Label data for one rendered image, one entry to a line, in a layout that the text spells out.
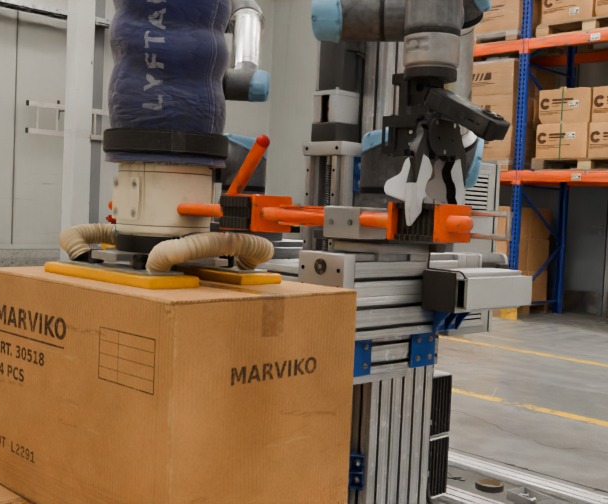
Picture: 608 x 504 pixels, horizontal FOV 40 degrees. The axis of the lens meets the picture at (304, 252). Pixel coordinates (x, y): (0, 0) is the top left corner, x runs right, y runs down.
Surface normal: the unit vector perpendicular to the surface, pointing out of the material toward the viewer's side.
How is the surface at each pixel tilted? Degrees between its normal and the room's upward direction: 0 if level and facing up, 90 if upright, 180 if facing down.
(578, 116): 92
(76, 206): 90
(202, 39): 72
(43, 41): 90
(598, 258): 90
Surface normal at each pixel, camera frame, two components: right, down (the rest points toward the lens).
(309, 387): 0.72, 0.07
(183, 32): 0.38, -0.29
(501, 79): -0.73, 0.01
